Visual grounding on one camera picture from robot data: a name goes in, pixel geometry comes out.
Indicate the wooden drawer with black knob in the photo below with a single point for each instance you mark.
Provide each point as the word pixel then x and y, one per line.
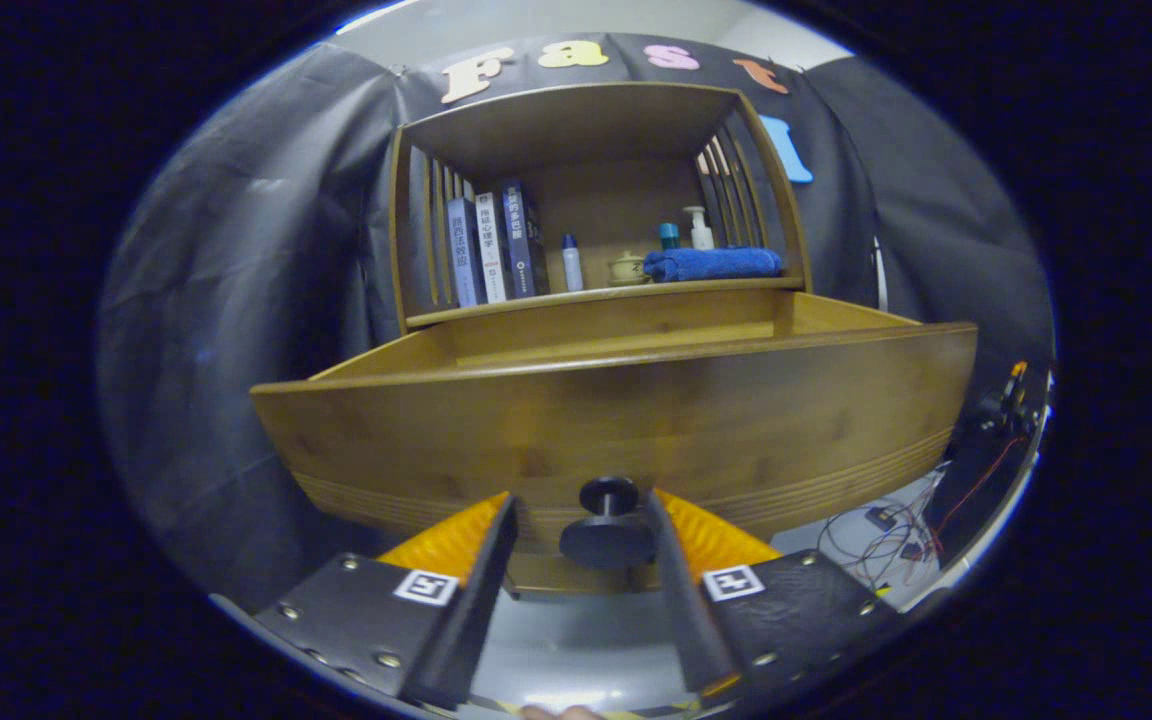
pixel 636 420

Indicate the white pump bottle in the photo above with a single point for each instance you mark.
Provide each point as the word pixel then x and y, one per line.
pixel 701 235

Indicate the teal bottle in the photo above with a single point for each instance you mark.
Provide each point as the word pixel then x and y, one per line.
pixel 670 237

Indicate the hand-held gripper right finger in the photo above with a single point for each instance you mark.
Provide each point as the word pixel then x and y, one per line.
pixel 691 610

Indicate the light blue book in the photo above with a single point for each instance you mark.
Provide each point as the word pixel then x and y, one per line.
pixel 464 255

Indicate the black backdrop cloth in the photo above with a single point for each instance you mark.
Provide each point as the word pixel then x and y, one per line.
pixel 236 300

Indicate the dark blue book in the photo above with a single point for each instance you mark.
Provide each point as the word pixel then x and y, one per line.
pixel 524 240

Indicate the beige lidded teacup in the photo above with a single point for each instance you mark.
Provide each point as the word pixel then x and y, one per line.
pixel 627 270

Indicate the white book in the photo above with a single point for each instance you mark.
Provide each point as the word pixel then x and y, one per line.
pixel 492 250

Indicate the small white blue-capped bottle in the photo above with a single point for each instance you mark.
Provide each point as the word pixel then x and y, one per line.
pixel 572 268

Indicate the orange black tool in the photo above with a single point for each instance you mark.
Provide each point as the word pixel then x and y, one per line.
pixel 1014 395

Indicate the wooden countertop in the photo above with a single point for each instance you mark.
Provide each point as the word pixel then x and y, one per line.
pixel 576 296

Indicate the folded blue towel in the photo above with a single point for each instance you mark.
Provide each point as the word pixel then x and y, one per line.
pixel 711 265

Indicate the wooden cabinet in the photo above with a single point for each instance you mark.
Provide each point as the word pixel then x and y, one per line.
pixel 616 200

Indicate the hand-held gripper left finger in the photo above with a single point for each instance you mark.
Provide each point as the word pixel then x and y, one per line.
pixel 481 610

